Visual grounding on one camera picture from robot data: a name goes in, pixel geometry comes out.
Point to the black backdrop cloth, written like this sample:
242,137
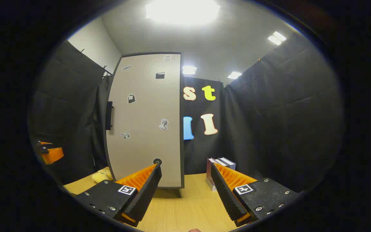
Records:
285,122

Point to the blue-covered book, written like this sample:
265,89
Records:
228,162

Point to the large ceiling light panel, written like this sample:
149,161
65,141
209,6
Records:
182,11

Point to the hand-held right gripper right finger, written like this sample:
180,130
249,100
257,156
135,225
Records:
225,193

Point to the small ceiling light panel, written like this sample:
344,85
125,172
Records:
189,70
277,38
234,75

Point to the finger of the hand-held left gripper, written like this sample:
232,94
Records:
54,154

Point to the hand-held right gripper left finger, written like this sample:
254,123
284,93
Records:
147,190

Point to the pink-covered book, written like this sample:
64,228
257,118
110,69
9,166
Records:
209,175

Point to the yellow plush toy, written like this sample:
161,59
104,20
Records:
101,176

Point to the white cabinet door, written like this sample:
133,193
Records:
147,141

